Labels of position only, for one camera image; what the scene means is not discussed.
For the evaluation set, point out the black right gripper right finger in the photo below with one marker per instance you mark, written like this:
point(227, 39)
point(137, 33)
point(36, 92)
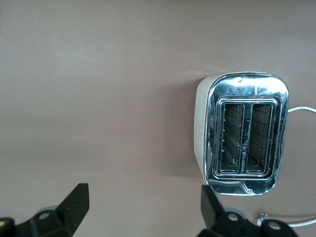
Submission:
point(212, 212)

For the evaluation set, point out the white chrome two-slot toaster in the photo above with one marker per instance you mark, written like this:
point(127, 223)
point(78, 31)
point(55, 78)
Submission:
point(247, 86)

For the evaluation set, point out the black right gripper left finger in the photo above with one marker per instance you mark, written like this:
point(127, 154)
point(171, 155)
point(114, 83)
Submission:
point(71, 207)

